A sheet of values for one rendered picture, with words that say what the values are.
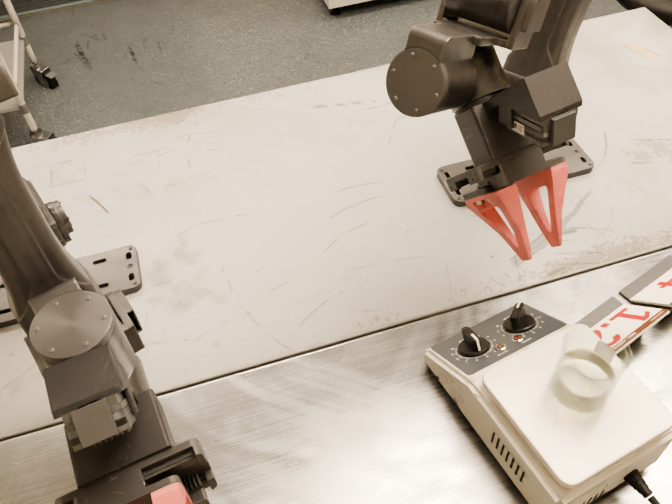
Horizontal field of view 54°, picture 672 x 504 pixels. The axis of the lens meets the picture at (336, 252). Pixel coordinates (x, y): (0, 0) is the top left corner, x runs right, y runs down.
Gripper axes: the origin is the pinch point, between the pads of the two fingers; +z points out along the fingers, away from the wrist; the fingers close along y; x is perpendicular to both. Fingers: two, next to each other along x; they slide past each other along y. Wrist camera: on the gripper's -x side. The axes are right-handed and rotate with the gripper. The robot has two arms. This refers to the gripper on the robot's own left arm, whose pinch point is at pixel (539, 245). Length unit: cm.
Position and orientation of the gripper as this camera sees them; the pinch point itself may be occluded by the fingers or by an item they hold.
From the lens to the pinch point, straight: 66.0
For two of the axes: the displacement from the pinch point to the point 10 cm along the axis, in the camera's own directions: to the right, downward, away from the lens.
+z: 3.8, 9.2, 0.4
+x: -2.6, 0.7, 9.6
